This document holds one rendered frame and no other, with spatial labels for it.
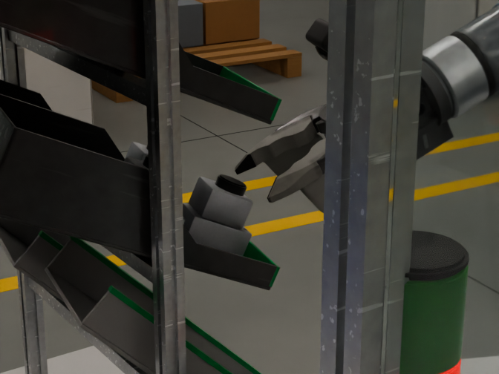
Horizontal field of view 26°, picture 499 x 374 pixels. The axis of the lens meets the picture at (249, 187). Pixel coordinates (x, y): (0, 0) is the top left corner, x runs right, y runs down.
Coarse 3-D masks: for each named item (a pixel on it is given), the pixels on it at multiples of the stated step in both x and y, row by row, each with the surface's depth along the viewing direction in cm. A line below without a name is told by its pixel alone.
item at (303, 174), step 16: (320, 144) 103; (304, 160) 102; (288, 176) 101; (304, 176) 100; (320, 176) 101; (272, 192) 101; (288, 192) 100; (304, 192) 101; (320, 192) 102; (320, 208) 103
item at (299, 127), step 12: (300, 120) 110; (276, 132) 110; (288, 132) 108; (300, 132) 107; (312, 132) 108; (264, 144) 108; (276, 144) 108; (288, 144) 108; (300, 144) 108; (312, 144) 109; (252, 156) 108; (264, 156) 109; (276, 156) 109; (288, 156) 110; (300, 156) 110; (240, 168) 109; (276, 168) 110; (288, 168) 111
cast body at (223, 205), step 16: (224, 176) 104; (192, 192) 105; (208, 192) 101; (224, 192) 102; (240, 192) 103; (192, 208) 104; (208, 208) 101; (224, 208) 102; (240, 208) 102; (192, 224) 101; (208, 224) 102; (224, 224) 103; (240, 224) 103; (208, 240) 102; (224, 240) 103; (240, 240) 103
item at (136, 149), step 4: (132, 144) 114; (136, 144) 114; (140, 144) 115; (132, 148) 114; (136, 148) 113; (140, 148) 113; (144, 148) 113; (128, 152) 115; (132, 152) 114; (136, 152) 113; (140, 152) 112; (144, 152) 112; (148, 152) 112; (128, 156) 114; (132, 156) 113; (136, 156) 113; (140, 156) 112; (144, 156) 111
